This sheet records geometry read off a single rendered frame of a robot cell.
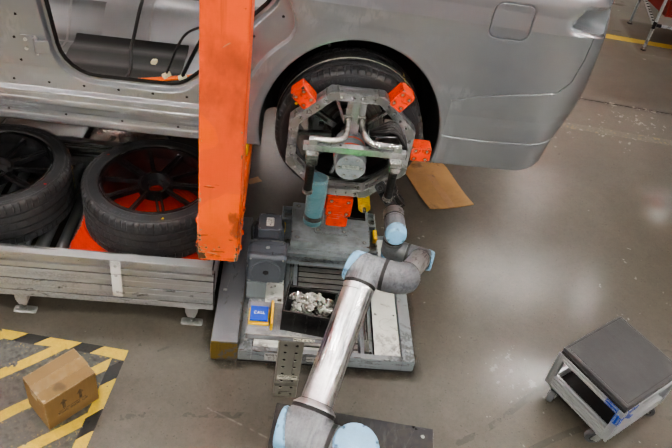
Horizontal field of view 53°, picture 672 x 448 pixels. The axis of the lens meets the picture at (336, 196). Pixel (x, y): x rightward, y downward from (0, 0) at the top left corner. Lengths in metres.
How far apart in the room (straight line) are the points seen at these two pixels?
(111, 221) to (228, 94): 0.99
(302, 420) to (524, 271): 1.98
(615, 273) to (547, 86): 1.48
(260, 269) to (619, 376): 1.59
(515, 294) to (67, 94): 2.41
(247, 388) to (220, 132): 1.19
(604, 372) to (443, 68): 1.43
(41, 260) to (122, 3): 1.43
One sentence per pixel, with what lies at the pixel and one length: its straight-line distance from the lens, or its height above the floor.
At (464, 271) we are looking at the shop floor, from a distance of 3.75.
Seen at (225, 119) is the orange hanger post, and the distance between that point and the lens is 2.37.
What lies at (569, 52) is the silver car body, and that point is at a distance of 2.98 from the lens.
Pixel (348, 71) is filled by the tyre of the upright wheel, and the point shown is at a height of 1.17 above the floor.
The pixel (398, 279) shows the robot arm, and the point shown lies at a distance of 2.39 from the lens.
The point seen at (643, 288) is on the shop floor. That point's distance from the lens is 4.15.
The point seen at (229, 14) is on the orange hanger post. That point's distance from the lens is 2.18.
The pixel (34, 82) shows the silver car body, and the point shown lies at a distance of 3.15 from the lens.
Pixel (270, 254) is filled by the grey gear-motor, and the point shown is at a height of 0.40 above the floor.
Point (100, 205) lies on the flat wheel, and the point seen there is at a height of 0.50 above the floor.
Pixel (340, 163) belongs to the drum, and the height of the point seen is 0.87.
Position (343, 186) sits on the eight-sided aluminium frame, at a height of 0.60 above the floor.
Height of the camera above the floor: 2.52
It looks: 39 degrees down
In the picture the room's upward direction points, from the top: 10 degrees clockwise
